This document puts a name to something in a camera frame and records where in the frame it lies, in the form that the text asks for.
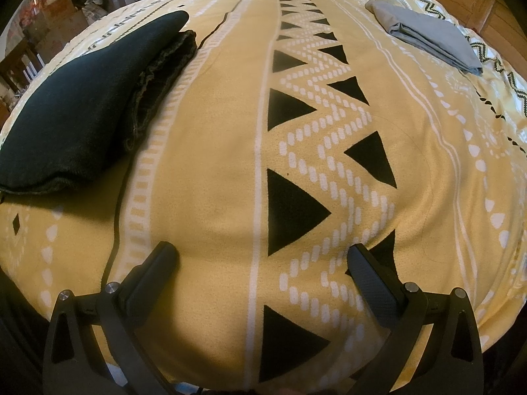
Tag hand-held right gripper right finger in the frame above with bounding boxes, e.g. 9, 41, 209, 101
346, 243, 484, 395

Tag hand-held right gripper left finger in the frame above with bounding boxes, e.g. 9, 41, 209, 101
42, 241, 180, 395

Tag dark blue denim pants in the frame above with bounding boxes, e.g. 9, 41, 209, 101
0, 10, 199, 197

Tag yellow patterned blanket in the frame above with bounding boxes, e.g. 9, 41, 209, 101
0, 0, 527, 391

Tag wooden chair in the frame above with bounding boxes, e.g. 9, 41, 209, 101
0, 41, 42, 108

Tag grey folded cloth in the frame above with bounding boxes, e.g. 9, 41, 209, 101
364, 0, 484, 76

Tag cardboard box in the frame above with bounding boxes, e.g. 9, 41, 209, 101
16, 0, 89, 55

